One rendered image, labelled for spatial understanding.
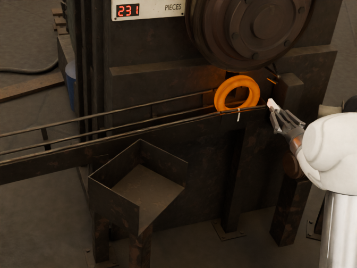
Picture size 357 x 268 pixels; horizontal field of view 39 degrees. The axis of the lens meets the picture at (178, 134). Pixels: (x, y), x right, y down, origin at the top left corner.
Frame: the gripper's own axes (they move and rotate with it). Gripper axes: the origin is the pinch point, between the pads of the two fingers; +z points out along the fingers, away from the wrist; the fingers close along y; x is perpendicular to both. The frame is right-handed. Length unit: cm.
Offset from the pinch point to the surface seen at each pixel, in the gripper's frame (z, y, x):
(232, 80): 9.0, -15.0, 8.2
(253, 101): 7.0, -4.9, -2.1
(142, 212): -27, -60, -13
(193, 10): 10, -35, 38
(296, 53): 17.5, 17.1, 11.0
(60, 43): 163, -56, -65
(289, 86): 5.6, 9.0, 4.1
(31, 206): 42, -92, -78
